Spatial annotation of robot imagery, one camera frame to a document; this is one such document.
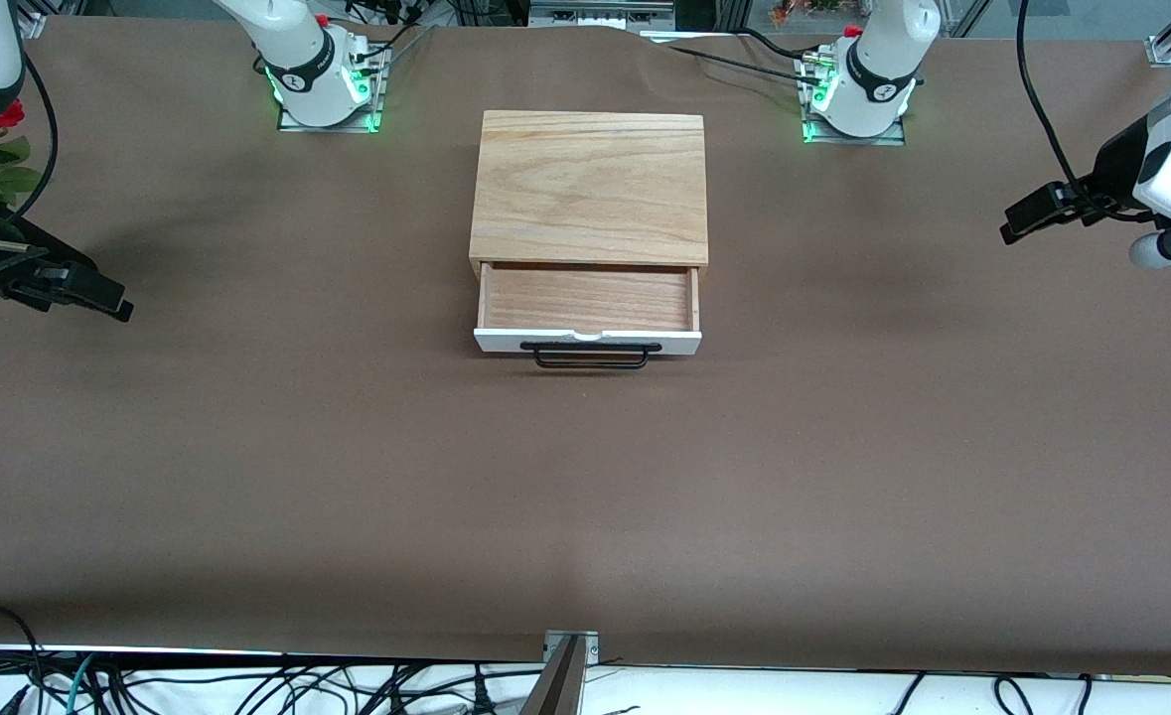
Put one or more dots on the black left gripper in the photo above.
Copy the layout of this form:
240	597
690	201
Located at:
1113	169

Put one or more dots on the wooden drawer with white front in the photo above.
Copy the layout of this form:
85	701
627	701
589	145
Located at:
585	298

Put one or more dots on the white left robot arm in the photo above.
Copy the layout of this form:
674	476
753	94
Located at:
878	70

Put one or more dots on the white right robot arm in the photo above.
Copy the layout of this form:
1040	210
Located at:
297	60

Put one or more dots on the light wooden drawer cabinet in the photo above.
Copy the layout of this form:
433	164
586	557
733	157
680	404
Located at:
590	189

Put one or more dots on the grey power strip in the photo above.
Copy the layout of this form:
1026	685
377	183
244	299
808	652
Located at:
600	12

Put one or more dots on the brown paper table cover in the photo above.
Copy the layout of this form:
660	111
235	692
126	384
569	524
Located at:
585	497

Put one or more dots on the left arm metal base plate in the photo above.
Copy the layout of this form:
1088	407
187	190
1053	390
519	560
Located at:
893	134

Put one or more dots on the aluminium corner bracket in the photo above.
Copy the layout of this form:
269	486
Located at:
31	22

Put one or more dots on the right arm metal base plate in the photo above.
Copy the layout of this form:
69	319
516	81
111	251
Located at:
371	104

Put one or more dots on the small metal clamp bracket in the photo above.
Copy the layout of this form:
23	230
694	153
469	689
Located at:
573	641

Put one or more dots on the dark camera mount pole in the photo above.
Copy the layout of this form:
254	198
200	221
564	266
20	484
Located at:
555	685

